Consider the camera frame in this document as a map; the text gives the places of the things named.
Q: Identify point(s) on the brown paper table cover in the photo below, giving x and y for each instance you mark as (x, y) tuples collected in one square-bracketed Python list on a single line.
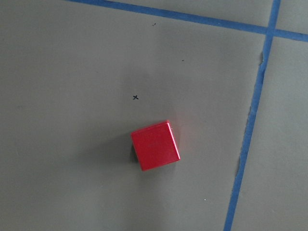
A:
[(77, 77)]

